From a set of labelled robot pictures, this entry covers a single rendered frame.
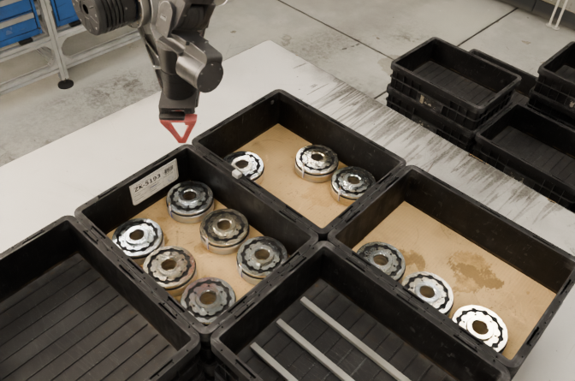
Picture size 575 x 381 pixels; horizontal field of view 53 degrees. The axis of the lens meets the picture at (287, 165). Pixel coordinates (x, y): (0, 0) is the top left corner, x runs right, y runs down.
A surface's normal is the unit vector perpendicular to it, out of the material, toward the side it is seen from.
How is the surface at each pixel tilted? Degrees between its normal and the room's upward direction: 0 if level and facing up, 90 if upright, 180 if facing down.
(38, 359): 0
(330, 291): 0
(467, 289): 0
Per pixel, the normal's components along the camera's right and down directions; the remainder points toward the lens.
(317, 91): 0.04, -0.73
